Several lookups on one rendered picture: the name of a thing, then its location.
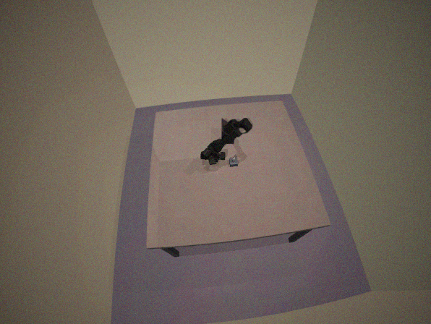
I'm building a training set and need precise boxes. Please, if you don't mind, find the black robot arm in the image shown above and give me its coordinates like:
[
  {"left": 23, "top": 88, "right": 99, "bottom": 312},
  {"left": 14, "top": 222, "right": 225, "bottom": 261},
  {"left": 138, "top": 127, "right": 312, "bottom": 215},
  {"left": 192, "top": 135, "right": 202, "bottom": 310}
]
[{"left": 200, "top": 118, "right": 252, "bottom": 165}]

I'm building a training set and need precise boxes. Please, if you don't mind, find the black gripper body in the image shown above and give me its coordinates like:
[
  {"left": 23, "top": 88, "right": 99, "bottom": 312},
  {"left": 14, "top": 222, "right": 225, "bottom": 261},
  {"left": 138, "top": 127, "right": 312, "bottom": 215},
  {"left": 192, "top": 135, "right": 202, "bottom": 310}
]
[{"left": 215, "top": 152, "right": 226, "bottom": 160}]

